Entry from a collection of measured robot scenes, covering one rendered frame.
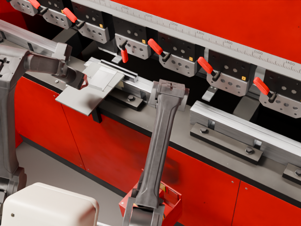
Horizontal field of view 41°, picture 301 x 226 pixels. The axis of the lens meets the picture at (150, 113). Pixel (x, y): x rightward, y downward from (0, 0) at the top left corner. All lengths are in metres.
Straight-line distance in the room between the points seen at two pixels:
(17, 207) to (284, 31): 0.85
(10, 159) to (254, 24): 0.79
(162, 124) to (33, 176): 1.80
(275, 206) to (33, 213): 1.00
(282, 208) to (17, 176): 1.01
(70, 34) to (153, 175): 1.33
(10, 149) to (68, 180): 1.56
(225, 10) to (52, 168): 1.85
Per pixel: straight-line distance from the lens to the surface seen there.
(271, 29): 1.22
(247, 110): 1.79
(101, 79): 1.77
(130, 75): 1.77
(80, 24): 1.65
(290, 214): 1.70
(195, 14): 1.31
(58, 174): 2.74
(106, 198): 2.57
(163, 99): 1.09
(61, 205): 1.02
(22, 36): 2.18
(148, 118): 1.76
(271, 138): 1.61
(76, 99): 1.72
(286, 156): 1.61
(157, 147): 1.07
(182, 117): 1.76
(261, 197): 1.68
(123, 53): 1.57
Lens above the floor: 2.24
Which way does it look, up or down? 50 degrees down
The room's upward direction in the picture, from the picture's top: 6 degrees counter-clockwise
